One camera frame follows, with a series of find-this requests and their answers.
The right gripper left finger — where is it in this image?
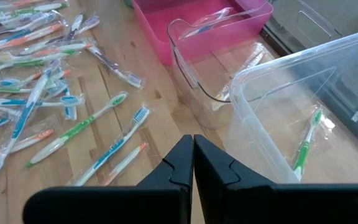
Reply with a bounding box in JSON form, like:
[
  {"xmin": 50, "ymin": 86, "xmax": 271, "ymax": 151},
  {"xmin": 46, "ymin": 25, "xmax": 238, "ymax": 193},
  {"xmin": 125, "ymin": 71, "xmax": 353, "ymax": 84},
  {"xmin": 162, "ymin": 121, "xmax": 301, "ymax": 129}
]
[{"xmin": 22, "ymin": 134, "xmax": 195, "ymax": 224}]

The pink plastic bin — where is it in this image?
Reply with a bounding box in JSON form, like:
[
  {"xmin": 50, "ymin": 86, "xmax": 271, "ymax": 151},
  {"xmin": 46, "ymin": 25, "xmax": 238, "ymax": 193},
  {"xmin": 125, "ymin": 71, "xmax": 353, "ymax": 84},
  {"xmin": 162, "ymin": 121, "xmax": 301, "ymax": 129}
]
[{"xmin": 131, "ymin": 0, "xmax": 274, "ymax": 65}]

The orange toothbrush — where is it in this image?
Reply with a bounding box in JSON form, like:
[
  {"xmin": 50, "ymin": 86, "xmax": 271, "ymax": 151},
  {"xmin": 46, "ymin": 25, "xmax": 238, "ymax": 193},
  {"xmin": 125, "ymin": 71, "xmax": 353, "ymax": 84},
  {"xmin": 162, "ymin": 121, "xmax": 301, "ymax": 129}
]
[
  {"xmin": 0, "ymin": 128, "xmax": 55, "ymax": 167},
  {"xmin": 100, "ymin": 142, "xmax": 149, "ymax": 187},
  {"xmin": 0, "ymin": 23, "xmax": 65, "ymax": 60}
]

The green toothbrush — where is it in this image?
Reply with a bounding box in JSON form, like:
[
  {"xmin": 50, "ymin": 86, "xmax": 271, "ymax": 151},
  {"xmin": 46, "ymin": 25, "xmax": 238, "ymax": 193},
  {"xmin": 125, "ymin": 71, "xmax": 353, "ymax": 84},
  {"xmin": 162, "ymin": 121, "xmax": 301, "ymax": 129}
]
[
  {"xmin": 0, "ymin": 51, "xmax": 78, "ymax": 78},
  {"xmin": 292, "ymin": 107, "xmax": 324, "ymax": 182},
  {"xmin": 25, "ymin": 91, "xmax": 129, "ymax": 169}
]

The small clear plastic bin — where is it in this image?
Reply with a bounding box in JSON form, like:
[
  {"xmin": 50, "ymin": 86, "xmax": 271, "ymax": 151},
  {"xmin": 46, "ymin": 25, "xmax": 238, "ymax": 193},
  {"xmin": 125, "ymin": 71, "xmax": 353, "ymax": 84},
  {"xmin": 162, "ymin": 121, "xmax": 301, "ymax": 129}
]
[{"xmin": 167, "ymin": 6, "xmax": 279, "ymax": 130}]

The large clear plastic bin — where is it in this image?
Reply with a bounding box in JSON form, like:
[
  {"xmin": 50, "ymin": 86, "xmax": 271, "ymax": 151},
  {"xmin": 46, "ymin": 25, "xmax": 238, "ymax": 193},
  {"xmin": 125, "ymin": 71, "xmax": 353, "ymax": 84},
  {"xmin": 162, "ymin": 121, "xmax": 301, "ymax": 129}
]
[{"xmin": 224, "ymin": 27, "xmax": 358, "ymax": 184}]

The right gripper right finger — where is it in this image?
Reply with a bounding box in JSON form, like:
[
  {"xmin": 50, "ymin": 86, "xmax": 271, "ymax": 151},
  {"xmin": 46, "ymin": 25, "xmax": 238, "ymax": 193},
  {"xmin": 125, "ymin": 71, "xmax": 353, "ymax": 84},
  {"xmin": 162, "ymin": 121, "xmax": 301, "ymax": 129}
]
[{"xmin": 193, "ymin": 134, "xmax": 358, "ymax": 224}]

